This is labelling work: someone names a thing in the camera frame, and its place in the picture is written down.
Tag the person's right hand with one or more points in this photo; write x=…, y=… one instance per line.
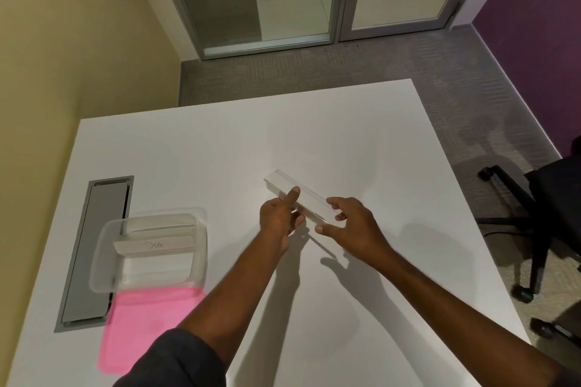
x=363, y=237

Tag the pink plastic lid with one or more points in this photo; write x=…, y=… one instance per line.
x=136, y=327

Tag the black office chair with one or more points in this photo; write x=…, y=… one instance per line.
x=558, y=200

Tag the clear prism red label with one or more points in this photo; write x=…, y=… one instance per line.
x=313, y=202

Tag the person's left hand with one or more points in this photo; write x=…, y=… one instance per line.
x=279, y=219

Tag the clear plastic container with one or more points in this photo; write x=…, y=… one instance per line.
x=195, y=269

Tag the person's right forearm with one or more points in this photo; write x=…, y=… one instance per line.
x=454, y=323

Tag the white prism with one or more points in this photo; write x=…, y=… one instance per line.
x=172, y=244

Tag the person's left forearm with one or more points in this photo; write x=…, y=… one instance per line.
x=236, y=296

